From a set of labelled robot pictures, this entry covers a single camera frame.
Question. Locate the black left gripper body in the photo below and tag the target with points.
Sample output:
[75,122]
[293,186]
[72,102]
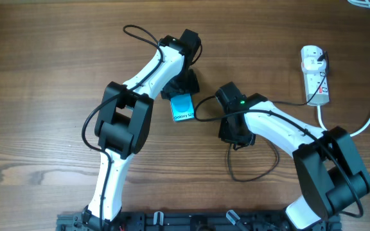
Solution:
[184,83]

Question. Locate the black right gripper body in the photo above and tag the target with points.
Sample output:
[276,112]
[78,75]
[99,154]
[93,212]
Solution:
[229,133]

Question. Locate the blue screen Galaxy smartphone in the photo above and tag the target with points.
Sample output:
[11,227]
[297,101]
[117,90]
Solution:
[182,107]

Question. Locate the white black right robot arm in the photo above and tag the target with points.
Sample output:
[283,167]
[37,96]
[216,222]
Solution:
[330,170]

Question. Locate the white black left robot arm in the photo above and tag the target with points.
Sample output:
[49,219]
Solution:
[124,117]

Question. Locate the white charger plug adapter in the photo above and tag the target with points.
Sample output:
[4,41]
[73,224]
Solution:
[312,65]

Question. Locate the white power strip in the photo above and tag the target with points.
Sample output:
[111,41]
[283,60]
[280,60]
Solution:
[315,85]

